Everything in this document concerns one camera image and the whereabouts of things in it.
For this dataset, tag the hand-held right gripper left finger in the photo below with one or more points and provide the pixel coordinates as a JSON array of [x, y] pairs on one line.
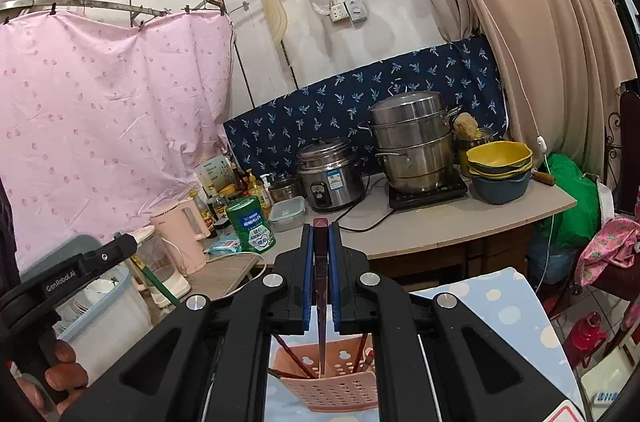
[[307, 282]]

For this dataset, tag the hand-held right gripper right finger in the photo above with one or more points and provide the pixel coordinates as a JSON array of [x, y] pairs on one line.
[[334, 282]]

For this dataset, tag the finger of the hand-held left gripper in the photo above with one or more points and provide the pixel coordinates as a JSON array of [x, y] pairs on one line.
[[112, 252]]

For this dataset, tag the pink perforated utensil basket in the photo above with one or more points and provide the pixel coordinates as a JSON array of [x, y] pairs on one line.
[[325, 389]]

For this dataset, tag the person's left hand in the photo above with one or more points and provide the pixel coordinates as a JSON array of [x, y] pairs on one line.
[[65, 369]]

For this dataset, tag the white dish bin grey lid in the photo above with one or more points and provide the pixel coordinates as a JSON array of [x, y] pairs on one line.
[[105, 307]]

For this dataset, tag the white clear blender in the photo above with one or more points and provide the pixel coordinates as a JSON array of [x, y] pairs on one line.
[[165, 272]]

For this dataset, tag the pink electric kettle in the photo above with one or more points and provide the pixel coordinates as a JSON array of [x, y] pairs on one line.
[[177, 232]]

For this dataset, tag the clear food container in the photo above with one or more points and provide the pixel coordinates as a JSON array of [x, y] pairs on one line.
[[287, 214]]

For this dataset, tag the green can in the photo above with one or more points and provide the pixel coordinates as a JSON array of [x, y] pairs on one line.
[[252, 227]]

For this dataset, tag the blue wet wipes pack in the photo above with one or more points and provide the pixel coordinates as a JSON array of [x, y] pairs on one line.
[[225, 246]]

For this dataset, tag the small lidded steel pot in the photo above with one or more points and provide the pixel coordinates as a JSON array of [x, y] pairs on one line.
[[285, 189]]

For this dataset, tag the steel rice cooker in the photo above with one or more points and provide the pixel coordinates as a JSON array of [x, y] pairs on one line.
[[332, 177]]

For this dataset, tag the cluster of condiment bottles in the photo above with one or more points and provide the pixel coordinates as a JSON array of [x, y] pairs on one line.
[[225, 192]]

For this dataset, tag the pink dotted curtain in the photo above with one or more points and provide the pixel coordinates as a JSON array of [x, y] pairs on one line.
[[110, 127]]

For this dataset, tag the black induction cooker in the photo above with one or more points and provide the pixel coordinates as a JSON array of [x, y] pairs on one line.
[[430, 197]]

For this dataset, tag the wooden counter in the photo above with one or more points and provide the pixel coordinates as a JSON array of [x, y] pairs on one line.
[[450, 222]]

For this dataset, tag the stacked steel steamer pot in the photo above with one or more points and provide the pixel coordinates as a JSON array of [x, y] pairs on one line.
[[415, 142]]

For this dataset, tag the blue planet print tablecloth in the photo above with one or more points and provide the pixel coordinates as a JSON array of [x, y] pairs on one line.
[[500, 317]]

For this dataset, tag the navy leaf print cloth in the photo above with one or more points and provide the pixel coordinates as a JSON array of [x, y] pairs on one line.
[[325, 97]]

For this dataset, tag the blue bowl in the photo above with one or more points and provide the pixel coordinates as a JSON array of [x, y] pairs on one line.
[[500, 189]]

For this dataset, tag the tan loofah sponge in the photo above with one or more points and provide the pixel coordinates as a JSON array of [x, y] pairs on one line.
[[467, 126]]

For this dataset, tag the yellow bowls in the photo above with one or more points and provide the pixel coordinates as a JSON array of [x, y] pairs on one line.
[[500, 157]]

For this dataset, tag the green plastic bag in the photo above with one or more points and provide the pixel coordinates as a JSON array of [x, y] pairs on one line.
[[570, 197]]

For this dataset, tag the red thermos flask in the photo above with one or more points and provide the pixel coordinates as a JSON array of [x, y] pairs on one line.
[[586, 337]]

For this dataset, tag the hanging wooden cutting board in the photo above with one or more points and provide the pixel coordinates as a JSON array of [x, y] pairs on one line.
[[274, 10]]

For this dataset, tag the pink floral cloth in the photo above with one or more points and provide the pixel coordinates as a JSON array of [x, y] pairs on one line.
[[607, 247]]

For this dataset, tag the beige curtain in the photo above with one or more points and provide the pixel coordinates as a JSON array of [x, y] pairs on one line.
[[540, 27]]

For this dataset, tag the white wall socket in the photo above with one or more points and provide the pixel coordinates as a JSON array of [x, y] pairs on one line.
[[339, 12]]

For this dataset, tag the grey wall switch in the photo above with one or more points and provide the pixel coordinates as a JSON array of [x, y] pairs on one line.
[[357, 10]]

